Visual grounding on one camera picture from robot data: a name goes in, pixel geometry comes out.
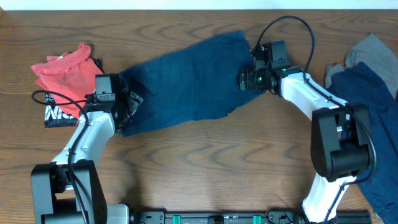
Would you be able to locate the blue garment in pile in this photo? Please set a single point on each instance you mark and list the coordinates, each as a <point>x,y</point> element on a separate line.
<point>362,85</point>

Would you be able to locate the folded black printed t-shirt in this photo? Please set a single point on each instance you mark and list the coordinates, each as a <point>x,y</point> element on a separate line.
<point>59,112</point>

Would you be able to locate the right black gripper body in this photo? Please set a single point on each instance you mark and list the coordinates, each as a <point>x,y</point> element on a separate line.
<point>255,79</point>

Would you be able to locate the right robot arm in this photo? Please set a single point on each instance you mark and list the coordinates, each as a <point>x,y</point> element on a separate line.
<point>341,148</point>

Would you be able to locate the grey garment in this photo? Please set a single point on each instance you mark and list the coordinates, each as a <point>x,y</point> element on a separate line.
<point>376,55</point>

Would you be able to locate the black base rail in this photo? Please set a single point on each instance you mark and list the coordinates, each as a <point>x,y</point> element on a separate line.
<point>248,217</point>

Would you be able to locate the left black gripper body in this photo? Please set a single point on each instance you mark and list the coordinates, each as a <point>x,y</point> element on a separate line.
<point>134,101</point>

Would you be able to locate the folded red t-shirt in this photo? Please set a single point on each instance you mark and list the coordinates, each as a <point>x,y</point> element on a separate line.
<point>71,74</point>

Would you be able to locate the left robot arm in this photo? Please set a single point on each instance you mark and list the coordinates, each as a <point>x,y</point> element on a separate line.
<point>68,189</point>

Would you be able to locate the dark blue denim shorts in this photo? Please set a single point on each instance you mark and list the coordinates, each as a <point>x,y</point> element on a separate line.
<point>196,83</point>

